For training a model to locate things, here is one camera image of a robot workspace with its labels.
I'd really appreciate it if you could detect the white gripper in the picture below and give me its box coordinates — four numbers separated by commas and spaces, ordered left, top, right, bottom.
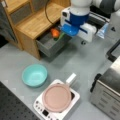
60, 7, 97, 42

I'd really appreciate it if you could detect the orange carrot piece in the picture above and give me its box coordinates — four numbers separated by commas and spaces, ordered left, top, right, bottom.
51, 29, 60, 38

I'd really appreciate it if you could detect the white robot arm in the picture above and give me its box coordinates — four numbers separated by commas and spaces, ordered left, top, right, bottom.
60, 0, 120, 42

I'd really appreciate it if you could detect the grey metal drawer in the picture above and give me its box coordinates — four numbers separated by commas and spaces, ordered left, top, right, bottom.
36, 31, 71, 57

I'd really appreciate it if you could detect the silver toaster oven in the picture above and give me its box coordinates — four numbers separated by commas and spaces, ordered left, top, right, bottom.
90, 39, 120, 120

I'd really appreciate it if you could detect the wooden cabinet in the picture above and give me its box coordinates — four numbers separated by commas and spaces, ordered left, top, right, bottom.
0, 0, 70, 59

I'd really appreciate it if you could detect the teal bowl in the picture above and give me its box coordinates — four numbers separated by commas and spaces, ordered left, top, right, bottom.
22, 64, 48, 87

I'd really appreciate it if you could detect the pink pan with lid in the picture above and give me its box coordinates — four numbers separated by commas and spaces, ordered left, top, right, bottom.
42, 73, 76, 112

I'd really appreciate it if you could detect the white induction cooker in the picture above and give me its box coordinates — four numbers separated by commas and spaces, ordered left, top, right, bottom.
33, 79, 80, 120

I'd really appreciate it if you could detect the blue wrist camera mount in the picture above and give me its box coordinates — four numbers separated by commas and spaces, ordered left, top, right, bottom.
61, 12, 89, 36

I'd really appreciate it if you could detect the black cable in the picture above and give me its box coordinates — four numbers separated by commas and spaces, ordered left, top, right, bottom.
44, 0, 63, 28

